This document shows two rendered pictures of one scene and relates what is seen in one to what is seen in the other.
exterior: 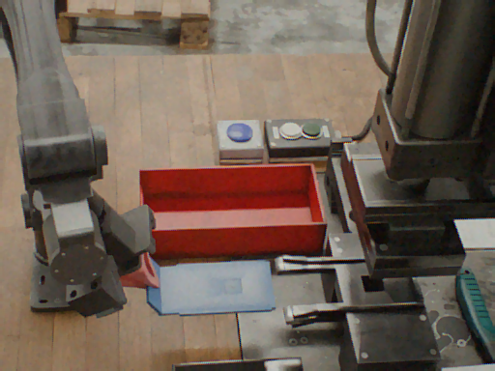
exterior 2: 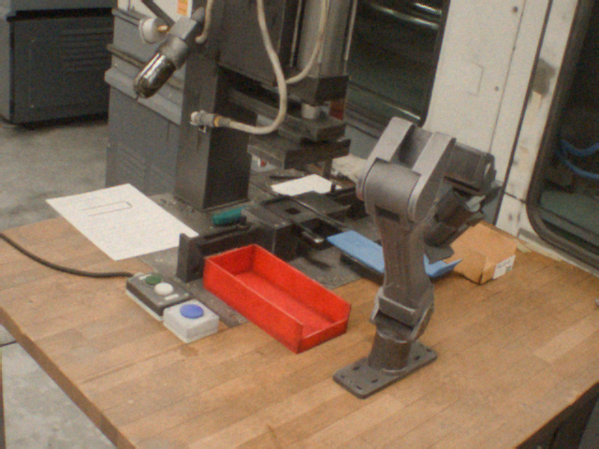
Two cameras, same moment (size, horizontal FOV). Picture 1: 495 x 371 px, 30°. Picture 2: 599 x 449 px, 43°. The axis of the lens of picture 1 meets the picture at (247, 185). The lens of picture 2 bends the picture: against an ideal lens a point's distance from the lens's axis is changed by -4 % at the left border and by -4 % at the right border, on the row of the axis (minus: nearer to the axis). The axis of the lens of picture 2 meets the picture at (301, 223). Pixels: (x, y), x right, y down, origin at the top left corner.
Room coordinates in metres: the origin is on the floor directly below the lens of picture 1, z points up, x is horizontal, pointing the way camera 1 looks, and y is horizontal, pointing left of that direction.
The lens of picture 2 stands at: (1.62, 0.99, 1.65)
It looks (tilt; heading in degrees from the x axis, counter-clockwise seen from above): 25 degrees down; 232
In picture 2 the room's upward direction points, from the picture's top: 9 degrees clockwise
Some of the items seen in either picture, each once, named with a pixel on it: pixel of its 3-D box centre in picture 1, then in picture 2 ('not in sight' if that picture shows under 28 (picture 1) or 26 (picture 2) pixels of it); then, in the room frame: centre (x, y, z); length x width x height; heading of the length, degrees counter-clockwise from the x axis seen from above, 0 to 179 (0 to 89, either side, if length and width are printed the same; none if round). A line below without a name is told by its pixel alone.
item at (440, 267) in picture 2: not in sight; (421, 253); (0.54, 0.00, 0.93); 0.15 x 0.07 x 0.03; 99
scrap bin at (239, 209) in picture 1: (230, 210); (274, 295); (0.90, 0.02, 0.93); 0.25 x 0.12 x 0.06; 100
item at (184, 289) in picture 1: (210, 281); (370, 246); (0.71, 0.03, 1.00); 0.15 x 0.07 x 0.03; 100
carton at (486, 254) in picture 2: not in sight; (451, 240); (0.42, -0.03, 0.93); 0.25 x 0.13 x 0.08; 100
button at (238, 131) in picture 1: (239, 134); (191, 313); (1.07, 0.02, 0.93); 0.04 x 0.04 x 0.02
